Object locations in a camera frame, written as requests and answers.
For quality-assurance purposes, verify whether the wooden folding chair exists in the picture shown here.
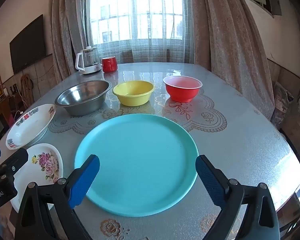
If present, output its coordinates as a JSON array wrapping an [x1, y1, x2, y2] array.
[[20, 74, 34, 105]]

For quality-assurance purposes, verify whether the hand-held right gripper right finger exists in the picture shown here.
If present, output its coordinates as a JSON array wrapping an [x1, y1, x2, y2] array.
[[195, 155, 280, 240]]

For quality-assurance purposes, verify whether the yellow plastic bowl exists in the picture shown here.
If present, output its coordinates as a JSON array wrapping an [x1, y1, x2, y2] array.
[[112, 80, 155, 106]]

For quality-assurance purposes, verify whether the window with white frame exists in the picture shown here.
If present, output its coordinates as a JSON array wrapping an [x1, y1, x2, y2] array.
[[90, 0, 185, 43]]

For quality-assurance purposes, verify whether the white plate with pink flowers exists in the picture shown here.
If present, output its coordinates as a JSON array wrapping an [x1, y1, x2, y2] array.
[[10, 143, 64, 213]]

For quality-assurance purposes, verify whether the black wall television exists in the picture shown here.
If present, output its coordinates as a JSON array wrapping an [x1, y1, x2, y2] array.
[[9, 14, 47, 75]]

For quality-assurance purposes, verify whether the red mug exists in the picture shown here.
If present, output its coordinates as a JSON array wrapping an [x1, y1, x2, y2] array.
[[102, 56, 118, 73]]

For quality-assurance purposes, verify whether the white plate with red characters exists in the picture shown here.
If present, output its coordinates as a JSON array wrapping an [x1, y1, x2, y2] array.
[[5, 104, 57, 150]]

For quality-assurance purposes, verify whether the wooden cabinet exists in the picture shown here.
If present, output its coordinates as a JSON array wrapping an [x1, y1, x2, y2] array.
[[0, 97, 13, 143]]

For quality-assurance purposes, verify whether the teal round plate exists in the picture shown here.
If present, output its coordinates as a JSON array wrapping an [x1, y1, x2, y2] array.
[[74, 113, 199, 217]]

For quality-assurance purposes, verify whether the beige curtain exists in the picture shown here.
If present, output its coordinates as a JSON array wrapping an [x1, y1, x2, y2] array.
[[50, 0, 93, 80], [190, 0, 275, 120]]

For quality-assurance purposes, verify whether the beige left curtain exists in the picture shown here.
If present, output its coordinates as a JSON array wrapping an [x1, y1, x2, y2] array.
[[50, 0, 93, 80]]

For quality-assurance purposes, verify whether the patterned sofa cushion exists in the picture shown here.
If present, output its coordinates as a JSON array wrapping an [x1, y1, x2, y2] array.
[[271, 81, 294, 130]]

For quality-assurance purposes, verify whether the red plastic bowl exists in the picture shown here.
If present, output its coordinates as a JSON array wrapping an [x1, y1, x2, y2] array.
[[163, 75, 203, 103]]

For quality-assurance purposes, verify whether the beige right curtain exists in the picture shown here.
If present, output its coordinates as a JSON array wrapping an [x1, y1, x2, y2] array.
[[190, 0, 275, 120]]

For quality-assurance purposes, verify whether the stainless steel bowl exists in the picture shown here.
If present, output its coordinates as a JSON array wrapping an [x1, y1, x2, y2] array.
[[54, 80, 112, 116]]

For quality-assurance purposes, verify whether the white sheer curtain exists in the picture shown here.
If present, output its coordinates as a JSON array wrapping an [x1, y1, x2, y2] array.
[[85, 0, 195, 64]]

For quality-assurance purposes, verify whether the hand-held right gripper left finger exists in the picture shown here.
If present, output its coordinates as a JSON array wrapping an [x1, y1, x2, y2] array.
[[14, 154, 100, 240]]

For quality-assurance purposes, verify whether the white glass electric kettle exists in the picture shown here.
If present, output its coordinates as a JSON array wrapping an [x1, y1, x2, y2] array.
[[75, 46, 103, 75]]

